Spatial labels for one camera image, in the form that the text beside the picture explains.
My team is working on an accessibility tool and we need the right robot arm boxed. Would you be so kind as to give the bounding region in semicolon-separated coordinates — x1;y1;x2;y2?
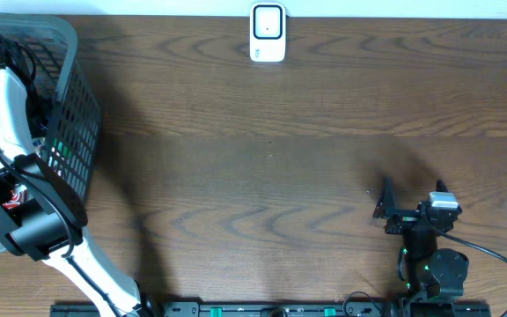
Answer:
373;179;469;316

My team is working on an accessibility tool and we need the white barcode scanner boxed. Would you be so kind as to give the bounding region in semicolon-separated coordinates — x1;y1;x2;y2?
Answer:
249;2;287;63

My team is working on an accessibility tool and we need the orange Top chocolate bar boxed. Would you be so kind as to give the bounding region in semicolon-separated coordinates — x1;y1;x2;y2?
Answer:
3;185;28;210

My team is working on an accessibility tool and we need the grey plastic mesh basket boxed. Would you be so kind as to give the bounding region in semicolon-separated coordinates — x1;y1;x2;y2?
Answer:
0;14;102;261

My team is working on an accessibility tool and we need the green-lidded white jar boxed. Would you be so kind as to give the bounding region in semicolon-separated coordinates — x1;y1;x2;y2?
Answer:
52;139;71;161

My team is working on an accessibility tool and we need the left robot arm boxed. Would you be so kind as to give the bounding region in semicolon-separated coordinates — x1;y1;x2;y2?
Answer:
0;35;158;316

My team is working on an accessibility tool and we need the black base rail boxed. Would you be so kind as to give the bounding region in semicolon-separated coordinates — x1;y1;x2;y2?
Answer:
49;300;492;317

